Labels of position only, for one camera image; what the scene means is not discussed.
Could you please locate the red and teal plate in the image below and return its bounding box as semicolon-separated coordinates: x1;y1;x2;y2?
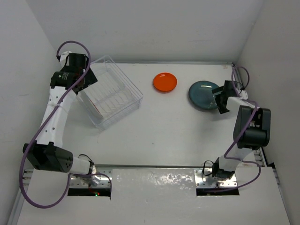
80;92;103;120

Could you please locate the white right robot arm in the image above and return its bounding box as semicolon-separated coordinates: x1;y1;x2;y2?
211;80;271;180

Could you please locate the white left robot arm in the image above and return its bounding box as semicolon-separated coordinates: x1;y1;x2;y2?
27;52;97;175

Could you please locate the white front cover board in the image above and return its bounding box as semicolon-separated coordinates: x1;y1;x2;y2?
18;168;289;225

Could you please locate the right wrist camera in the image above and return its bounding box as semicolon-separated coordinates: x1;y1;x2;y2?
238;90;248;100

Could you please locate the clear wire dish rack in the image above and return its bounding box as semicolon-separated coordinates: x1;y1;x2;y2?
77;56;143;132

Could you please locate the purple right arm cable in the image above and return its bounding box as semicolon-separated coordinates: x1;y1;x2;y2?
206;66;262;193

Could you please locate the black cable at table edge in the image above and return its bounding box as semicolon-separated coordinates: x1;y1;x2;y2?
202;160;214;177

